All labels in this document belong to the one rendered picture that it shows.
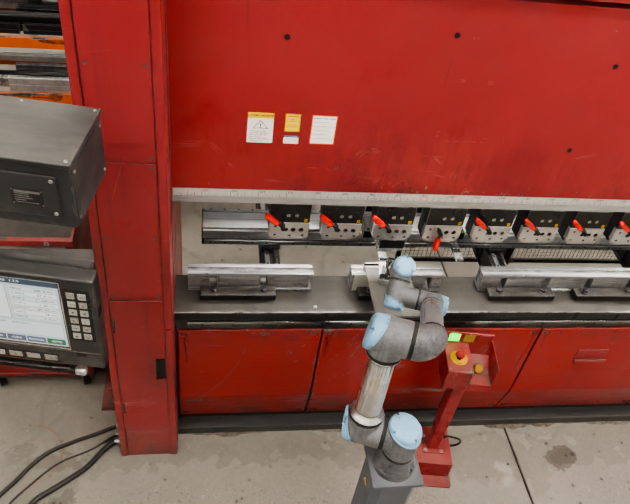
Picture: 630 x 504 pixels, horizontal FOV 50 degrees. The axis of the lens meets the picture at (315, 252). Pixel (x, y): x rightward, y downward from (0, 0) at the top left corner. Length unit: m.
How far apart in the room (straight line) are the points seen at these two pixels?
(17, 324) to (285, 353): 1.26
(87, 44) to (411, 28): 0.94
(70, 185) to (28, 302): 0.42
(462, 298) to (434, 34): 1.21
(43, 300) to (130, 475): 1.54
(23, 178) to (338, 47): 1.01
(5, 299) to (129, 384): 1.04
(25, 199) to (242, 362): 1.49
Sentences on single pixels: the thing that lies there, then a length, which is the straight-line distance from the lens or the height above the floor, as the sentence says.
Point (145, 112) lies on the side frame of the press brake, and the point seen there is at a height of 1.83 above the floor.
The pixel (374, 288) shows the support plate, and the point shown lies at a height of 1.00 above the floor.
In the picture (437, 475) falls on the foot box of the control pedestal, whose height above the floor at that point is 0.01.
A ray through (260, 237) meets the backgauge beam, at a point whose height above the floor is 0.93.
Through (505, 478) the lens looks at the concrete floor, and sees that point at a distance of 3.56.
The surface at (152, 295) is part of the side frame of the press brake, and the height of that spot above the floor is 1.08.
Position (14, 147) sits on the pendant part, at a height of 1.95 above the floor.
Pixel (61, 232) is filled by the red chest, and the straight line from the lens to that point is 2.91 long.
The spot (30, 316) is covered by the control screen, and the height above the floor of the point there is 1.43.
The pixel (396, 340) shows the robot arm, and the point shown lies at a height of 1.39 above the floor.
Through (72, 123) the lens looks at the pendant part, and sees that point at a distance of 1.75.
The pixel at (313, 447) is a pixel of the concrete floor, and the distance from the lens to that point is 3.39.
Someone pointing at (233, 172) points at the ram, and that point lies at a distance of 2.37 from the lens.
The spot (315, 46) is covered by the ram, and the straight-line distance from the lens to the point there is 2.14.
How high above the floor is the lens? 2.89
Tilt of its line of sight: 42 degrees down
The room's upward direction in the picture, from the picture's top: 9 degrees clockwise
